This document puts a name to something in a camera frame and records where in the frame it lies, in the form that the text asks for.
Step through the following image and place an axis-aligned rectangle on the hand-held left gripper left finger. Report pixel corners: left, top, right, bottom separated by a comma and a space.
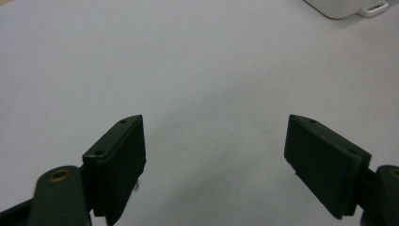
82, 114, 147, 226

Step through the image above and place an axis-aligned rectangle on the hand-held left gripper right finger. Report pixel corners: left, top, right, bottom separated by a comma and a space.
283, 114, 373, 220

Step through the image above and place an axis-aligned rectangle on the white plastic container with handle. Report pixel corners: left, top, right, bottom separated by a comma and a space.
303, 0, 390, 21

